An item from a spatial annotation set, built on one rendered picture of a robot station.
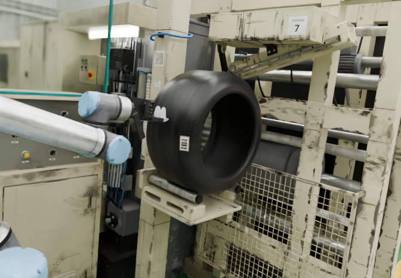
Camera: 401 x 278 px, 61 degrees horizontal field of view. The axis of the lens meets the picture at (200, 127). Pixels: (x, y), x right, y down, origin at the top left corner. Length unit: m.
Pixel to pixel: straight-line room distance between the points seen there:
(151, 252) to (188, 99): 0.94
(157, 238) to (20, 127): 1.21
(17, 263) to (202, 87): 0.88
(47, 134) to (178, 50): 0.99
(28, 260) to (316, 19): 1.39
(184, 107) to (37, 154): 0.84
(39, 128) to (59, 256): 1.21
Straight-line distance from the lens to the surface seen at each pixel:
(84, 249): 2.14
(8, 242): 1.20
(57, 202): 1.94
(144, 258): 2.04
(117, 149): 1.08
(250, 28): 1.75
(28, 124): 0.96
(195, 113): 1.37
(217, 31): 1.89
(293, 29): 1.62
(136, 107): 1.31
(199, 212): 1.56
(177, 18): 1.80
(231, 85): 1.51
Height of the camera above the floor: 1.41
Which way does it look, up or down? 8 degrees down
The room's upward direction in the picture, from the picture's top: 6 degrees clockwise
